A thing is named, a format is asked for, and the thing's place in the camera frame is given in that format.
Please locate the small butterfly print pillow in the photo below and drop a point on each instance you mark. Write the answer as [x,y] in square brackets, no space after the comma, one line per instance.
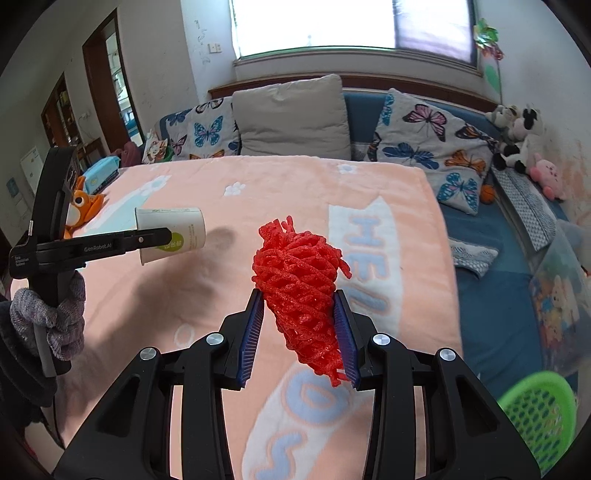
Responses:
[203,131]

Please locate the green plastic basket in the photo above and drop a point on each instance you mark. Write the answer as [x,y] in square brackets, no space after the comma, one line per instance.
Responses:
[540,415]

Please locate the pink round plush toy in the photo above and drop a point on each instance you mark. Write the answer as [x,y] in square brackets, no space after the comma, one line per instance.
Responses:
[547,177]

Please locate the black and white cow plush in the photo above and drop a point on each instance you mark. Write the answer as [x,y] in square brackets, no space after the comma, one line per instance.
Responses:
[524,138]

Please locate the light blue box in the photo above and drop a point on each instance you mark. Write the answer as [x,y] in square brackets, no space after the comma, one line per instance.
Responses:
[101,173]

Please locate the pink cloth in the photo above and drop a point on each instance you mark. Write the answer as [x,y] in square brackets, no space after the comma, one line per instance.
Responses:
[131,154]

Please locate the white appliance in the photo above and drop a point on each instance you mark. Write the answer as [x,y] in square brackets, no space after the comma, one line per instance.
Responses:
[30,170]

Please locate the grey striped cloth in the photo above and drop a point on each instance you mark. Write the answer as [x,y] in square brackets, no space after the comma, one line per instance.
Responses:
[475,257]

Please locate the picture card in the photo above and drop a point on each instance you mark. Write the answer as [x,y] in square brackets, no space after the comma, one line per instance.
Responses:
[156,148]

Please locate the person's left hand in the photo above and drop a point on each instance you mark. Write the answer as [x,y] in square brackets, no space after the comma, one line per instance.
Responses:
[69,327]

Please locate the window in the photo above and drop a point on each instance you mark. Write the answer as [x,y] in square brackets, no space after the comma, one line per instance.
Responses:
[323,23]

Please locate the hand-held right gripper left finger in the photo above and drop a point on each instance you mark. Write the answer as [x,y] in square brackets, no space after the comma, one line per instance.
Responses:
[249,341]

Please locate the grey patterned mat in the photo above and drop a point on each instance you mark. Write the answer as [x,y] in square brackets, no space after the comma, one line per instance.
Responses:
[526,207]

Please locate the clear plastic storage box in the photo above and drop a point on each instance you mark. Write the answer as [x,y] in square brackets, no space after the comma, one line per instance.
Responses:
[558,304]

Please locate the white paper cup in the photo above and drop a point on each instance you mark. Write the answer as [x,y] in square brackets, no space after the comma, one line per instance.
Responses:
[187,224]

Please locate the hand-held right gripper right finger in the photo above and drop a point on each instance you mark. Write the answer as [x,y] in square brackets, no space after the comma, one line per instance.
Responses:
[347,341]

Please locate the orange plush toy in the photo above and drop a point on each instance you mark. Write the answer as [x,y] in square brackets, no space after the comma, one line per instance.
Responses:
[83,203]

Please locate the beige pillow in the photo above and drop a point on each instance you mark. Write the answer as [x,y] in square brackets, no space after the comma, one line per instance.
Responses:
[291,115]

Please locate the colourful pinwheel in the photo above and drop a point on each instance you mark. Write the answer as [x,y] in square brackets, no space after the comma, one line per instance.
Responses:
[487,41]

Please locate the red foam fruit net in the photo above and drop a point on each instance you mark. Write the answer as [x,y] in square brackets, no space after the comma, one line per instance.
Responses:
[295,286]

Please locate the grey plush toy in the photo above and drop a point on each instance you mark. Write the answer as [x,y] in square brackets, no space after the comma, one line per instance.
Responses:
[501,117]

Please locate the large butterfly print pillow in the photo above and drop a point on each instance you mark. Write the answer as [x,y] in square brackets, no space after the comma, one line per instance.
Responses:
[429,152]

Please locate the wooden door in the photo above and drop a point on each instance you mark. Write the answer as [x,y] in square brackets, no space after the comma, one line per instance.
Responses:
[97,92]

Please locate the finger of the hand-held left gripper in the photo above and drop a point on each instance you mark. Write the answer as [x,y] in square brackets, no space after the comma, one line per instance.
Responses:
[150,239]

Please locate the small orange basketball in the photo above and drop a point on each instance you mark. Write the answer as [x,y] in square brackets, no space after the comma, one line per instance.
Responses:
[487,194]

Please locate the peach printed blanket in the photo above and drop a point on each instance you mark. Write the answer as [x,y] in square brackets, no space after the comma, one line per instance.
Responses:
[184,300]

